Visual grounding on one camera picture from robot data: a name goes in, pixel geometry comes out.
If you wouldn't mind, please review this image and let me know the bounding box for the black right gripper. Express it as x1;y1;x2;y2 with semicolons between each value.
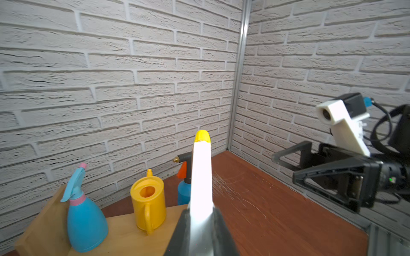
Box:
272;141;410;213

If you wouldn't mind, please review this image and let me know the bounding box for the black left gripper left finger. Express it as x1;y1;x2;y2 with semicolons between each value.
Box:
164;209;191;256

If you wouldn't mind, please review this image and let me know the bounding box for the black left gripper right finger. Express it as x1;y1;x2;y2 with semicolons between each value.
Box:
210;207;240;256

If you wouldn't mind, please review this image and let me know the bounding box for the yellow spray bottle white head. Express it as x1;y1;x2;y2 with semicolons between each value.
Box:
189;130;214;256

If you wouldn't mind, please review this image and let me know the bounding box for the yellow watering can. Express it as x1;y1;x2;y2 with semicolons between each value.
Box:
130;169;167;235

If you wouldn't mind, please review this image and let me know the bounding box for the light blue spray bottle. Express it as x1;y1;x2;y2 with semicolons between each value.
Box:
60;163;108;253

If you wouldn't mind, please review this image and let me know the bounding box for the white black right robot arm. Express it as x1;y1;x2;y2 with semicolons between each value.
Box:
272;105;410;212

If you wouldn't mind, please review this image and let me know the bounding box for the light wooden shelf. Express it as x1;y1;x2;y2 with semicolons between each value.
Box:
15;186;187;256

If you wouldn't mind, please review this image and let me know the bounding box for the blue pressure sprayer orange trigger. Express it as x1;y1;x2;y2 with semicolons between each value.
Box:
173;152;192;205

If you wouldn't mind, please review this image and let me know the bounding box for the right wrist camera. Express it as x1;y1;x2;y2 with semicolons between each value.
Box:
316;93;370;157

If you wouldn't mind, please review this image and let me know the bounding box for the right aluminium corner post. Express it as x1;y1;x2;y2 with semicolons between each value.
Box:
226;0;252;151

